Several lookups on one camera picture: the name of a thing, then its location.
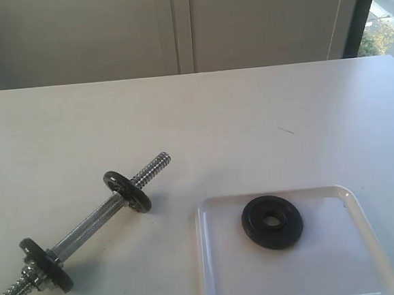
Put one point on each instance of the black weight plate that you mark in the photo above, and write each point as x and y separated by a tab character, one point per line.
47	264
272	222
135	198

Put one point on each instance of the chrome threaded dumbbell bar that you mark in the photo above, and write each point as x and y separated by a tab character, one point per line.
70	243

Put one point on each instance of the white plastic tray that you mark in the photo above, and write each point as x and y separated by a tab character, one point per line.
337	252

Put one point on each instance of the chrome spinlock collar nut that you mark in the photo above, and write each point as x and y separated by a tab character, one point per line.
35	275

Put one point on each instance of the white cabinet doors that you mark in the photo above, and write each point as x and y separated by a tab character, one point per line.
49	42

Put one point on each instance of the dark window frame post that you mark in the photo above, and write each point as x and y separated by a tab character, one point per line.
356	28

